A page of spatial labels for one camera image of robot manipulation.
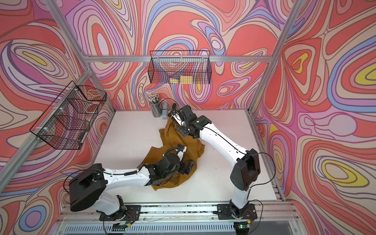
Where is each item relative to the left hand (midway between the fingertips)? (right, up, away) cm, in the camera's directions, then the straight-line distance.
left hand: (191, 161), depth 81 cm
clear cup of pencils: (-26, +33, +28) cm, 50 cm away
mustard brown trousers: (-11, +13, +4) cm, 18 cm away
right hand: (-3, +19, +2) cm, 19 cm away
